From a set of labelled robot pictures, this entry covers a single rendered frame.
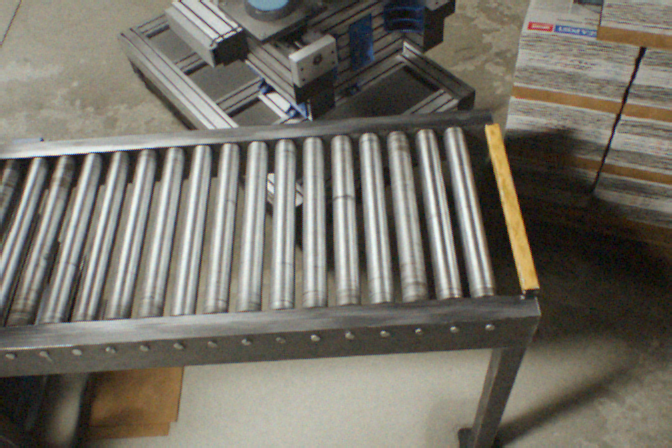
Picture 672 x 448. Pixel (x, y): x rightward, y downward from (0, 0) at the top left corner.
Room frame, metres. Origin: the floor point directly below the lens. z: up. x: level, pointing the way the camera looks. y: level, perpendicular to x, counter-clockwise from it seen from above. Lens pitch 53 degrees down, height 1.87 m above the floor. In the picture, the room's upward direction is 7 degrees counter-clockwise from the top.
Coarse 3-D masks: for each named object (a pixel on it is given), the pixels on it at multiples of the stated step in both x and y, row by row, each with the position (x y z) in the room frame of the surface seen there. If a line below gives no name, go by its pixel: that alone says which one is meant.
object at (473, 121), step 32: (224, 128) 1.13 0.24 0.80; (256, 128) 1.12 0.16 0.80; (288, 128) 1.10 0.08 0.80; (320, 128) 1.09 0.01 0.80; (352, 128) 1.08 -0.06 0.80; (384, 128) 1.06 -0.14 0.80; (416, 128) 1.05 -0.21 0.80; (448, 128) 1.05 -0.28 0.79; (480, 128) 1.04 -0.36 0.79; (0, 160) 1.12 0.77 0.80; (160, 160) 1.10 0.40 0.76; (384, 160) 1.06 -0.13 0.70; (416, 160) 1.05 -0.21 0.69
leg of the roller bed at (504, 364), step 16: (496, 352) 0.57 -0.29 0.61; (512, 352) 0.54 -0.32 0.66; (496, 368) 0.55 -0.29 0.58; (512, 368) 0.54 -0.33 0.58; (496, 384) 0.54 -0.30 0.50; (512, 384) 0.54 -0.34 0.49; (480, 400) 0.58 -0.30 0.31; (496, 400) 0.54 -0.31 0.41; (480, 416) 0.56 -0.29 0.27; (496, 416) 0.54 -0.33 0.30; (480, 432) 0.54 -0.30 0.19; (496, 432) 0.54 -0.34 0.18
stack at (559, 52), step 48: (576, 0) 1.41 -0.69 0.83; (528, 48) 1.31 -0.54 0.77; (576, 48) 1.26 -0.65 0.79; (624, 48) 1.21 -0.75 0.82; (528, 144) 1.29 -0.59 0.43; (576, 144) 1.24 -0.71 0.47; (624, 144) 1.18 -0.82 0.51; (528, 192) 1.28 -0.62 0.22; (576, 192) 1.22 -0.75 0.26; (624, 192) 1.17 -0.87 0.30; (576, 240) 1.20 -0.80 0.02
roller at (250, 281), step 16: (256, 144) 1.06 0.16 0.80; (256, 160) 1.01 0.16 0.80; (256, 176) 0.97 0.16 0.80; (256, 192) 0.92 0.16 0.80; (256, 208) 0.88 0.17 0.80; (256, 224) 0.83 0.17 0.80; (256, 240) 0.79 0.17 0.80; (240, 256) 0.76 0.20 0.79; (256, 256) 0.75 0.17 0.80; (240, 272) 0.72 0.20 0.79; (256, 272) 0.72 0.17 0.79; (240, 288) 0.68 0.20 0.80; (256, 288) 0.68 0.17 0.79; (240, 304) 0.65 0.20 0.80; (256, 304) 0.65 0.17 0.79
